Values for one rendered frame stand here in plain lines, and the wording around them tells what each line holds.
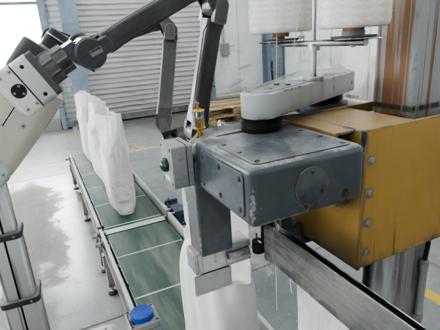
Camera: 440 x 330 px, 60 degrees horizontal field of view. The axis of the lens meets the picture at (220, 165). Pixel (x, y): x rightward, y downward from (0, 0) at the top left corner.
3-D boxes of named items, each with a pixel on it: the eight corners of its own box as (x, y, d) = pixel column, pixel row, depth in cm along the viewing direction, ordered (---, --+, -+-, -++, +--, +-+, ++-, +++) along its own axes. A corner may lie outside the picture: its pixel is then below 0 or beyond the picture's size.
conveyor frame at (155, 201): (69, 162, 444) (67, 150, 440) (111, 154, 463) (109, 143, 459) (102, 249, 249) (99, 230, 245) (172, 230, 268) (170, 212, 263)
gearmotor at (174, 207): (158, 213, 297) (156, 195, 292) (176, 209, 303) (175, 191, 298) (171, 228, 271) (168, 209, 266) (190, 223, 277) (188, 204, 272)
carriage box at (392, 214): (290, 226, 105) (289, 113, 95) (381, 199, 119) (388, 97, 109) (357, 271, 84) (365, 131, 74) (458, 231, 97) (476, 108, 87)
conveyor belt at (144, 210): (73, 160, 446) (72, 153, 443) (107, 154, 461) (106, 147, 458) (107, 243, 255) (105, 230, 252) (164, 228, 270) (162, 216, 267)
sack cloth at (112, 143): (103, 196, 309) (88, 107, 286) (130, 191, 317) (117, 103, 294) (112, 219, 268) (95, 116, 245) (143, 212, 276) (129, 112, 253)
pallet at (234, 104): (188, 112, 704) (187, 103, 699) (247, 104, 744) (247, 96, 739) (203, 119, 631) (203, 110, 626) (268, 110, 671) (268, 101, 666)
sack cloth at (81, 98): (81, 155, 432) (69, 91, 409) (99, 152, 440) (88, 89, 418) (88, 165, 392) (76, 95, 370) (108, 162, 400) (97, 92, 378)
